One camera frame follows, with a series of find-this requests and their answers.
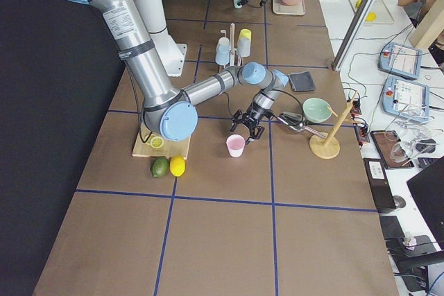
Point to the near teach pendant tablet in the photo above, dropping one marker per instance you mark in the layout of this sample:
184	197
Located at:
406	99

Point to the far teach pendant tablet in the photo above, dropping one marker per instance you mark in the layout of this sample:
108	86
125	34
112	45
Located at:
400	60

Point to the grey folded cloth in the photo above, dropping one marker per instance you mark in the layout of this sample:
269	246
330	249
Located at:
302	82

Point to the teach pendant tablet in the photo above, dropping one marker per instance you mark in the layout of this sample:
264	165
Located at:
406	99
400	60

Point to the green avocado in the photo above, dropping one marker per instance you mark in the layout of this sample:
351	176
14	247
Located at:
160	167

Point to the safety glasses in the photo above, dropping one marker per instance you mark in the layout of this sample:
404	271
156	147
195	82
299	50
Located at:
404	151

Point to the metal scoop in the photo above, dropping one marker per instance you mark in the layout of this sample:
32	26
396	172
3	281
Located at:
297	123

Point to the wooden cutting board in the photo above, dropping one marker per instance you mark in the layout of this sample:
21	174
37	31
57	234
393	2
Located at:
169	149

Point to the yellow fruit on tray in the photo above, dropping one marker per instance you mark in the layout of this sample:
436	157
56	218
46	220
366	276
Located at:
371	17

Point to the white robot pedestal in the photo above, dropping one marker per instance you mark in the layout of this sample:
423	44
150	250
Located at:
171	53

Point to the grey white cup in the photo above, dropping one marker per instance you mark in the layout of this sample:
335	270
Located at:
243	47

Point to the yellow lemon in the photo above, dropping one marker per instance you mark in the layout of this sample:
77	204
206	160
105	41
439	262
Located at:
177	165

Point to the black laptop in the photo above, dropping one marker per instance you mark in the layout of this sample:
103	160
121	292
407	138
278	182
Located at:
426	189

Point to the mint green bowl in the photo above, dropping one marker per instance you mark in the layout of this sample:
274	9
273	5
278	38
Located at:
316	110

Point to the wooden mug tree stand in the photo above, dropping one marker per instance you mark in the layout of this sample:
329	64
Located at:
329	147

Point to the cream tray with fruit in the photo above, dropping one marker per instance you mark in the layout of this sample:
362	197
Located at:
380	9

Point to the yellow cup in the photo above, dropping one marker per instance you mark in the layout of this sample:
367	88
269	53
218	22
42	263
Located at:
245	34

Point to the black computer mouse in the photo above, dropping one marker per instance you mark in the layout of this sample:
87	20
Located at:
426	146

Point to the aluminium frame post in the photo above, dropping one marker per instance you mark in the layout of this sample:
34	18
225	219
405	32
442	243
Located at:
351	34

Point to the brown tablet device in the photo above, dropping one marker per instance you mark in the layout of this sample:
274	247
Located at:
385	142

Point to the white wire cup rack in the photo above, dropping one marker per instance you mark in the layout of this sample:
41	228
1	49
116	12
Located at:
234	58

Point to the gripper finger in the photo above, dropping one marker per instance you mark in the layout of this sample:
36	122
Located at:
236	120
255	132

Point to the pink cup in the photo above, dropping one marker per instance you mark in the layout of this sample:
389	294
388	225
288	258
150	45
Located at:
235	144

